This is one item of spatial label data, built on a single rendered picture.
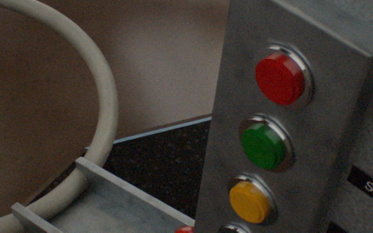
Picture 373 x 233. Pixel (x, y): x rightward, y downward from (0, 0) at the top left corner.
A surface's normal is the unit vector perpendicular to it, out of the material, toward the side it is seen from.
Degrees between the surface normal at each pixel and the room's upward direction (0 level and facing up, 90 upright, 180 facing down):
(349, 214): 90
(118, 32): 0
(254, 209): 90
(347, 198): 90
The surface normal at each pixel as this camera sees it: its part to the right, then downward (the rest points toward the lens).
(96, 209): -0.11, -0.80
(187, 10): 0.08, -0.68
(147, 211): -0.66, 0.51
